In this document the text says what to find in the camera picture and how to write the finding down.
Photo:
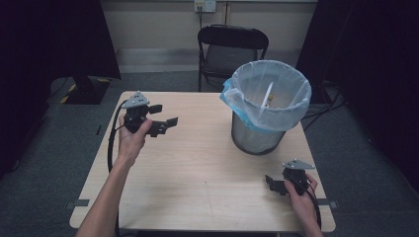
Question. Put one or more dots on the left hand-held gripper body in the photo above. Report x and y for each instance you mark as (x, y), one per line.
(135, 113)

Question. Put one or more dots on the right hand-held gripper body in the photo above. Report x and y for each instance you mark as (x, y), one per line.
(296, 176)

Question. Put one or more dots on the person's right hand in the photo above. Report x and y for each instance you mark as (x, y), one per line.
(303, 204)

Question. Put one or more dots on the person's left hand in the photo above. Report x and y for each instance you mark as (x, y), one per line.
(130, 144)

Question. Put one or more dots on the grey floor tape strip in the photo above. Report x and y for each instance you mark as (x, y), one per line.
(329, 204)
(79, 204)

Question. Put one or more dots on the metal mesh trash can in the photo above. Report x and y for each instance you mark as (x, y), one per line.
(253, 140)

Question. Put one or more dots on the black stand base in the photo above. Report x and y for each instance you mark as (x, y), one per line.
(87, 90)

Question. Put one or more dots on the small yellow scrap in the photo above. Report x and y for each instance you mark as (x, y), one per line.
(270, 97)

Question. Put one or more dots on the white plastic strip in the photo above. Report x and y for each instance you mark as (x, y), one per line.
(267, 95)

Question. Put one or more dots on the black folding chair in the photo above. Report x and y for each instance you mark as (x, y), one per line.
(230, 38)

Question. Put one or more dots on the black curtain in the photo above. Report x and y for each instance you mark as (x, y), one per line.
(372, 65)
(42, 49)

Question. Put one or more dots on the white wall outlet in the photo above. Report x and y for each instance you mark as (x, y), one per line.
(205, 5)

